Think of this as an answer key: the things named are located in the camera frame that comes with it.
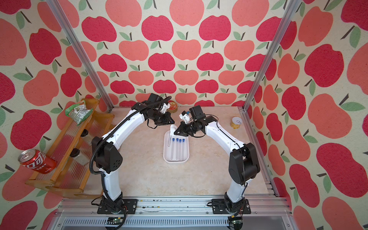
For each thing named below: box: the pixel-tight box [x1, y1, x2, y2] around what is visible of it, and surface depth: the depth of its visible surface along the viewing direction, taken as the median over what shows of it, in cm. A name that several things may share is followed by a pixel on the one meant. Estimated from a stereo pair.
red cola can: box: [17, 148, 58, 174], surface depth 53 cm
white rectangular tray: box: [162, 130, 190, 163], surface depth 95 cm
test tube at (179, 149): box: [178, 138, 182, 161], surface depth 98 cm
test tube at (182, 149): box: [181, 138, 185, 161], surface depth 98 cm
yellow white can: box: [230, 116, 242, 130], surface depth 107 cm
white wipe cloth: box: [170, 124, 178, 136], surface depth 84 cm
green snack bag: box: [65, 100, 94, 127], surface depth 76 cm
